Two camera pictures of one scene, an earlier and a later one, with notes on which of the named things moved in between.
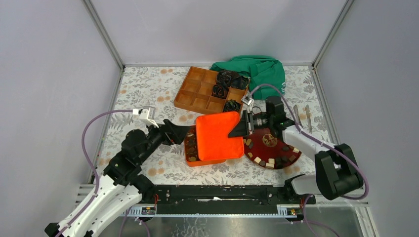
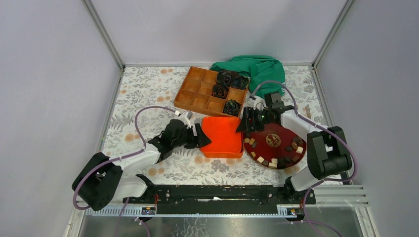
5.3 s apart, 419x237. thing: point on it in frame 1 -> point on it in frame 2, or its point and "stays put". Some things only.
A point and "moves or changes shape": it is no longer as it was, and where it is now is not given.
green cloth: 261,70 stays put
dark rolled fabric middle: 219,91 stays put
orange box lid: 212,139 moves or changes shape
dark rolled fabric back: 232,79 stays put
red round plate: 263,149 stays put
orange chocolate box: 191,150 -> 224,155
